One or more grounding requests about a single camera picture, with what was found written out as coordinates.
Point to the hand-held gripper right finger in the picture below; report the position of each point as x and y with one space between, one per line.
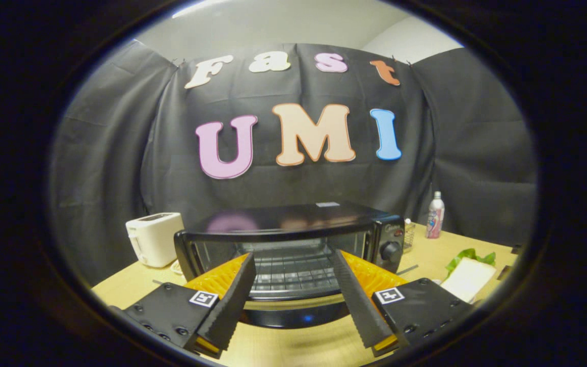
357 300

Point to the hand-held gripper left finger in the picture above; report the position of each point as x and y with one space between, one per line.
232 300

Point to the black toaster oven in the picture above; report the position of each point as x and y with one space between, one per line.
293 224

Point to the sandwich with lettuce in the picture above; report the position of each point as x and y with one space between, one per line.
469 279

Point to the white pop-up toaster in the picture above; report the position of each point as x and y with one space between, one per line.
156 239

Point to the small dish of beans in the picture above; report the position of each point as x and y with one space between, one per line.
177 267

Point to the silver pink spray bottle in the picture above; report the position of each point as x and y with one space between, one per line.
435 219

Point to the black backdrop cloth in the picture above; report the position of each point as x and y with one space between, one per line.
298 183

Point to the black tape strip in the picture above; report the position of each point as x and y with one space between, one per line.
516 249
504 272

